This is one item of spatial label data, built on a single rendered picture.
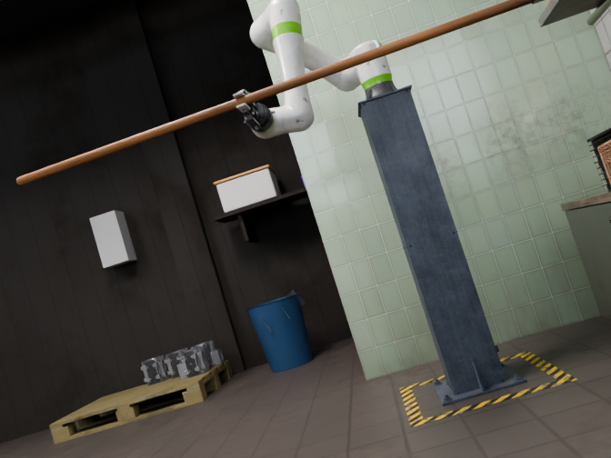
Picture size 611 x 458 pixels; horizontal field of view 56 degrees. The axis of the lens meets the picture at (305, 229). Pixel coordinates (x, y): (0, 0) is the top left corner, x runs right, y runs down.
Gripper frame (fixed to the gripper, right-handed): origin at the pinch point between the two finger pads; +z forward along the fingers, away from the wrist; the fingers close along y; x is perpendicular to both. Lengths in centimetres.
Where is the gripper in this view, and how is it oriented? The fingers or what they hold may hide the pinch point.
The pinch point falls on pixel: (241, 102)
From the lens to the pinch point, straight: 187.3
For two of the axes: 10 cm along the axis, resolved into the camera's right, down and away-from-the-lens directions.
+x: -9.4, 3.1, 1.3
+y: 3.0, 9.5, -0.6
